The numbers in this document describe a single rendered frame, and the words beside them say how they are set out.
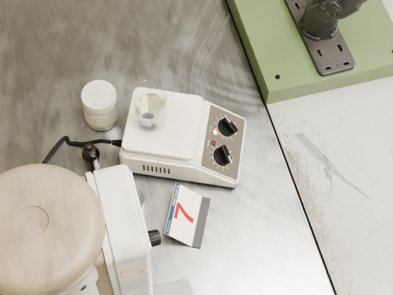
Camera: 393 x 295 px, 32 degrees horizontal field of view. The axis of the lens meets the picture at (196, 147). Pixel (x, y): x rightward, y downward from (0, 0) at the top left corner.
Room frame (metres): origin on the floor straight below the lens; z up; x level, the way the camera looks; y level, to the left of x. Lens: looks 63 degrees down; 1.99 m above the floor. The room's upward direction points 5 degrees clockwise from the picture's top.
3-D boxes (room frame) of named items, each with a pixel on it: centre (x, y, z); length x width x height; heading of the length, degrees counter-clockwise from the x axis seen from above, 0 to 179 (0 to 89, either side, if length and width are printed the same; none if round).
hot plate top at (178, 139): (0.55, 0.06, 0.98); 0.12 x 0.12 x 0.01; 86
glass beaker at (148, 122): (0.55, 0.08, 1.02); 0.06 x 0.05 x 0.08; 16
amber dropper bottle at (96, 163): (0.50, 0.18, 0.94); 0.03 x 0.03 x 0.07
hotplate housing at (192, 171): (0.55, 0.03, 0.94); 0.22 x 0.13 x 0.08; 86
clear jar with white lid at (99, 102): (0.60, 0.17, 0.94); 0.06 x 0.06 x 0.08
